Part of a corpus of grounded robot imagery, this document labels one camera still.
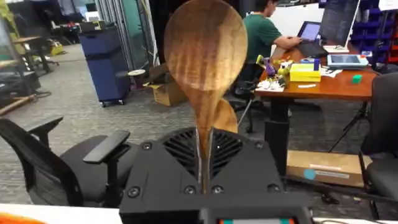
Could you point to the yellow box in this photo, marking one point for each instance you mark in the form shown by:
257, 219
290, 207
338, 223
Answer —
304, 73

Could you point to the dark blue wheeled cabinet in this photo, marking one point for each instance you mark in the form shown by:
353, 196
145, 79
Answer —
105, 62

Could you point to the open cardboard box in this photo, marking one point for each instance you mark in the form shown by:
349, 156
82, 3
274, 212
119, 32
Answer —
168, 91

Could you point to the blue storage bin rack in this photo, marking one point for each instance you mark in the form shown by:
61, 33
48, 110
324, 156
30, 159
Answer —
377, 28

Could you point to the white tablet device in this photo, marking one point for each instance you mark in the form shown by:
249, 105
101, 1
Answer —
346, 60

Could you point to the black high-back office chair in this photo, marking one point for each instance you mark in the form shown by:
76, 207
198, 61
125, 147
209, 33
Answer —
384, 130

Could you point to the dark monitor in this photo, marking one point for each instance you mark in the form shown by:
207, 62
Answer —
337, 21

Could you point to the black swivel chair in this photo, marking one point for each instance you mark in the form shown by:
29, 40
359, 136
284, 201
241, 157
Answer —
245, 87

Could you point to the brown wooden desk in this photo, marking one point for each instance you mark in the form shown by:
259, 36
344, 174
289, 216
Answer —
329, 85

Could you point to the orange object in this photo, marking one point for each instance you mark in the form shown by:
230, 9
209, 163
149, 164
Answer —
15, 219

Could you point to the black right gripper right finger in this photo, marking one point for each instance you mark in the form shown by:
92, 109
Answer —
245, 174

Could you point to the small wooden spoon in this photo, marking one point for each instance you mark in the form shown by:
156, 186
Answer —
227, 118

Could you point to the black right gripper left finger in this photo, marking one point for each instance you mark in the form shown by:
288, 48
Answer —
149, 180

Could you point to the flat cardboard box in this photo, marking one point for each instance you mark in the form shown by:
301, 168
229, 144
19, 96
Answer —
326, 168

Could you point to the black office chair with armrests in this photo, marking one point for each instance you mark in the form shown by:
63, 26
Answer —
71, 168

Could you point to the large wooden spoon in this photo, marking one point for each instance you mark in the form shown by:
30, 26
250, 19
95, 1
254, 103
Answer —
205, 49

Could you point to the laptop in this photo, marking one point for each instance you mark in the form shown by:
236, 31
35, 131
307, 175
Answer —
309, 31

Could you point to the person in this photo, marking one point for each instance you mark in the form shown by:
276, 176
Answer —
261, 34

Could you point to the heap of colourful toys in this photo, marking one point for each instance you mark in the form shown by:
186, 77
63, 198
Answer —
273, 74

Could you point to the small green block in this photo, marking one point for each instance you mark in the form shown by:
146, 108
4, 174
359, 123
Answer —
357, 79

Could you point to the black tripod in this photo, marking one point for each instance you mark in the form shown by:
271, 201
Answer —
353, 124

